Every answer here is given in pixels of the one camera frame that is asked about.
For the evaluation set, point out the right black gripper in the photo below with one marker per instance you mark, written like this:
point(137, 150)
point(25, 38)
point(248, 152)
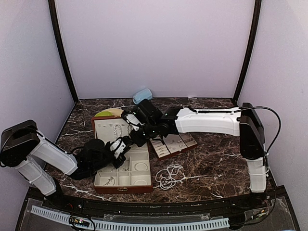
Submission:
point(139, 142)

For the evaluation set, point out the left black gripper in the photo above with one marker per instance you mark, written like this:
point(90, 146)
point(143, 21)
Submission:
point(122, 159)

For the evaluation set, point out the small red jewelry tray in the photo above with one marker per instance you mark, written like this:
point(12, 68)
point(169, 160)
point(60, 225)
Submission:
point(172, 145)

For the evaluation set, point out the large red jewelry box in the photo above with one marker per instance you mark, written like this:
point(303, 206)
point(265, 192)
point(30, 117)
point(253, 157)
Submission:
point(131, 171)

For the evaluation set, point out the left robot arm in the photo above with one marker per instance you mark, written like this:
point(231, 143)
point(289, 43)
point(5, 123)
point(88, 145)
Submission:
point(23, 145)

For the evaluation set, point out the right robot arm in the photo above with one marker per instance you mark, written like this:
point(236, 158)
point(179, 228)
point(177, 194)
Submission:
point(242, 122)

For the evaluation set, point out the light blue faceted cup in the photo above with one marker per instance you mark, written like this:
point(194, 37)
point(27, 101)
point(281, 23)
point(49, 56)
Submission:
point(141, 95)

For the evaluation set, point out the beige plate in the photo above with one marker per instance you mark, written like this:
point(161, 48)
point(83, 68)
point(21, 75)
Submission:
point(114, 111)

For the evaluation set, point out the green bowl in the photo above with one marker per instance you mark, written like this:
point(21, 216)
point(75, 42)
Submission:
point(104, 113)

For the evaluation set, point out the white cable duct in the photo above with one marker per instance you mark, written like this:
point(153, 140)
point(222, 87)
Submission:
point(130, 223)

